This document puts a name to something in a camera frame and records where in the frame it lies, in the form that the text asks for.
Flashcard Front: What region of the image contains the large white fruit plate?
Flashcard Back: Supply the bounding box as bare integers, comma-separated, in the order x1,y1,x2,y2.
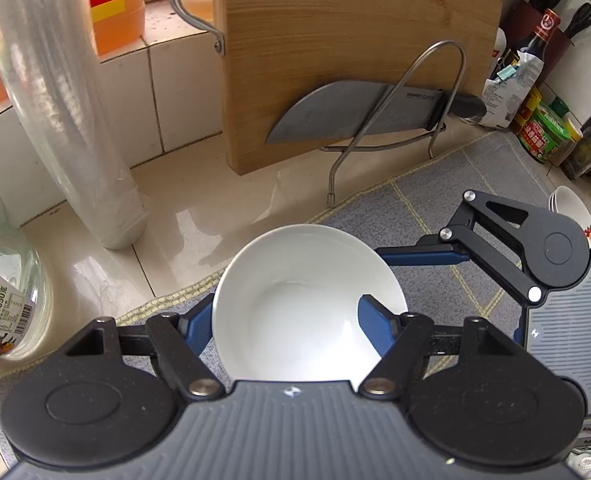
548,185,591,248

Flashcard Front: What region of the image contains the white bowl floral outside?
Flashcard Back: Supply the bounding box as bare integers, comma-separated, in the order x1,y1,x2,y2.
212,224,407,386

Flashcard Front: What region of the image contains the blue grey table towel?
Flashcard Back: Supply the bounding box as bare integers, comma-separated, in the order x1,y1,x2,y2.
0,129,561,470

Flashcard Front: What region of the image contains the green glass bottle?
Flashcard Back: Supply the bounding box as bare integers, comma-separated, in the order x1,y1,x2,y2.
562,127,591,180

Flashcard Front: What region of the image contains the green lidded sauce jar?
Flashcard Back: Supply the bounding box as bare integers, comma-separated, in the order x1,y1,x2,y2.
518,104,570,162

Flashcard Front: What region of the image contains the yellow lidded spice jar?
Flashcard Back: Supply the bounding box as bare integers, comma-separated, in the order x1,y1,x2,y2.
549,113,583,167

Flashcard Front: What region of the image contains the white plastic food bag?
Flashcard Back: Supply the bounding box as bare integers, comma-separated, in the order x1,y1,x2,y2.
480,47,525,129

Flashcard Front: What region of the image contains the clear glass jar label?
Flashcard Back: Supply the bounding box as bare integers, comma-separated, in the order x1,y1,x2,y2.
0,211,54,361

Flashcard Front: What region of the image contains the dark soy sauce bottle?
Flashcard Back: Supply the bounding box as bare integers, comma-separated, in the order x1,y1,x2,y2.
505,8,563,106

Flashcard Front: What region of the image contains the dark red knife block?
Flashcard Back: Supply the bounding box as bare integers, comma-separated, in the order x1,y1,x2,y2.
493,0,591,86

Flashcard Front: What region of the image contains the bamboo cutting board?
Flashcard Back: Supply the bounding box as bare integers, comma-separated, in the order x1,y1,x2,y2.
214,0,504,174

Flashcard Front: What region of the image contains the orange oil bottle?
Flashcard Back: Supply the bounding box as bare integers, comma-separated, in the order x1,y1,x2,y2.
89,0,146,55

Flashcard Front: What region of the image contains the clear plastic wrap roll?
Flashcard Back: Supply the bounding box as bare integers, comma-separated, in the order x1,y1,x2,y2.
0,0,146,250

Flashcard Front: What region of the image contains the metal wire rack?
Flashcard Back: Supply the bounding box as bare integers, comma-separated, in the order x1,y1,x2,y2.
321,40,467,207

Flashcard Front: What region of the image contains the kitchen knife black handle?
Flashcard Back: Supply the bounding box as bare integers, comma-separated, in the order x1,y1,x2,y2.
266,80,486,145

